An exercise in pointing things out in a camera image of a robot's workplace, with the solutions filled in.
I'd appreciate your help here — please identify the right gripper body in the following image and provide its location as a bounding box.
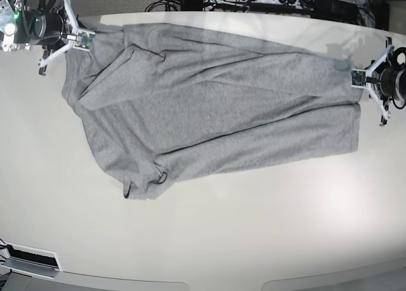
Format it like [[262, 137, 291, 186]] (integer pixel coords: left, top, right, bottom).
[[18, 7, 72, 47]]

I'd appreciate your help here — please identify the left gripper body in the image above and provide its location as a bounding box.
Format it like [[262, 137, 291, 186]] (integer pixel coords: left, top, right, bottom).
[[377, 47, 405, 109]]

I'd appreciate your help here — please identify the grey t-shirt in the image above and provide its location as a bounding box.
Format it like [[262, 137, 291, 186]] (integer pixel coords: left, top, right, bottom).
[[62, 23, 361, 200]]

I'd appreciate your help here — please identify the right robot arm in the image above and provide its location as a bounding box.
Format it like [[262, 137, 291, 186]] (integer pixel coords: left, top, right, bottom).
[[1, 0, 79, 52]]

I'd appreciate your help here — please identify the black power adapter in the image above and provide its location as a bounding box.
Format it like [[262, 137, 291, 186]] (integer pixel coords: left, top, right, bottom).
[[311, 0, 359, 23]]

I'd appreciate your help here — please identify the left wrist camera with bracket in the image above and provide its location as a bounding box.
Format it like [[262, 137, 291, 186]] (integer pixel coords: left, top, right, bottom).
[[351, 37, 395, 127]]

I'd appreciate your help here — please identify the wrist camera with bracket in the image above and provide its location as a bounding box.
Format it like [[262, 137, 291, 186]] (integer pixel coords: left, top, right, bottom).
[[351, 37, 395, 127], [38, 0, 96, 76]]

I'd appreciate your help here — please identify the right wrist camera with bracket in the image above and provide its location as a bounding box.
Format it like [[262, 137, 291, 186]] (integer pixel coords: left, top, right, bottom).
[[38, 0, 96, 76]]

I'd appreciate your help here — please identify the grey cable tray box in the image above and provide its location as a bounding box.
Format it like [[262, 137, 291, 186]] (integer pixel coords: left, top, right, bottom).
[[1, 241, 63, 280]]

